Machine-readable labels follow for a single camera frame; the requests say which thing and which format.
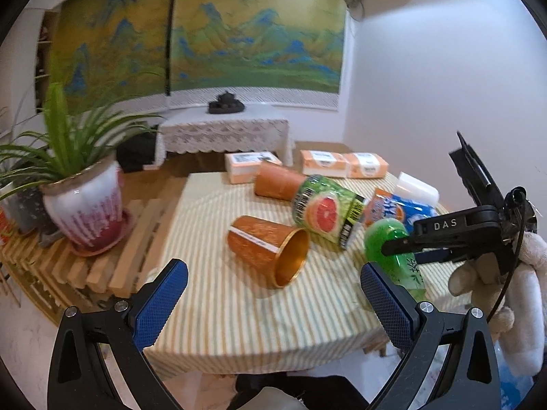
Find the white red flower pot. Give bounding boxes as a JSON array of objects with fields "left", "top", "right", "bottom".
[{"left": 40, "top": 154, "right": 134, "bottom": 256}]

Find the tissue pack with barcode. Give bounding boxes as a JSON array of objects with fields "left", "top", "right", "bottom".
[{"left": 224, "top": 151, "right": 282, "bottom": 184}]

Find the white paper cup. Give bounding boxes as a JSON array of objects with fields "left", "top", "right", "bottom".
[{"left": 393, "top": 171, "right": 439, "bottom": 207}]

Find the green spider plant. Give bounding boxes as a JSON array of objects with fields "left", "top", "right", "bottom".
[{"left": 1, "top": 82, "right": 156, "bottom": 200}]

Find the grey flower pot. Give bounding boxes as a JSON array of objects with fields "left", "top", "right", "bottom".
[{"left": 1, "top": 187, "right": 63, "bottom": 247}]

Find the green tea bottle cup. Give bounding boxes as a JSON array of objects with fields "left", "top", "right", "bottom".
[{"left": 363, "top": 218, "right": 426, "bottom": 302}]

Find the orange patterned paper cup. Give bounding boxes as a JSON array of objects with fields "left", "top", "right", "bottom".
[{"left": 254, "top": 162, "right": 307, "bottom": 201}]

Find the tissue pack middle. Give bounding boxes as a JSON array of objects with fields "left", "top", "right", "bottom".
[{"left": 301, "top": 150, "right": 349, "bottom": 179}]

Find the white gloved right hand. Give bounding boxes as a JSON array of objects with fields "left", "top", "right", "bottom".
[{"left": 448, "top": 231, "right": 546, "bottom": 377}]

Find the grapefruit label bottle cup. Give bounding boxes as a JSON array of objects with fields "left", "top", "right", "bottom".
[{"left": 291, "top": 175, "right": 367, "bottom": 250}]

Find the white lace tablecloth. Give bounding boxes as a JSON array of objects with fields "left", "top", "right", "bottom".
[{"left": 154, "top": 104, "right": 294, "bottom": 167}]

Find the striped yellow tablecloth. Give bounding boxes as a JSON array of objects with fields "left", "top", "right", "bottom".
[{"left": 146, "top": 172, "right": 384, "bottom": 378}]

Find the black bag under table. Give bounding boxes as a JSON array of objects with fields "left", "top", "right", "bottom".
[{"left": 116, "top": 126, "right": 158, "bottom": 173}]

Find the black teapot set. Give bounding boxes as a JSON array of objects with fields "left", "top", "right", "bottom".
[{"left": 208, "top": 91, "right": 246, "bottom": 115}]

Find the wooden slatted rack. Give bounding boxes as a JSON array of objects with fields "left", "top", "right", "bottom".
[{"left": 1, "top": 178, "right": 186, "bottom": 324}]

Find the tissue pack far right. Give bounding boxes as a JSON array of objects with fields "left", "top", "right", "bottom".
[{"left": 344, "top": 153, "right": 388, "bottom": 180}]

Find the wooden platform bench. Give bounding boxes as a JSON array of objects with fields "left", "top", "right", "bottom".
[{"left": 119, "top": 140, "right": 356, "bottom": 206}]

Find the copper metal cup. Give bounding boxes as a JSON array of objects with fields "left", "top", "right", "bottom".
[{"left": 227, "top": 216, "right": 310, "bottom": 289}]

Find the green landscape wall painting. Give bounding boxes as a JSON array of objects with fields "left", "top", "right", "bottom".
[{"left": 51, "top": 0, "right": 346, "bottom": 112}]

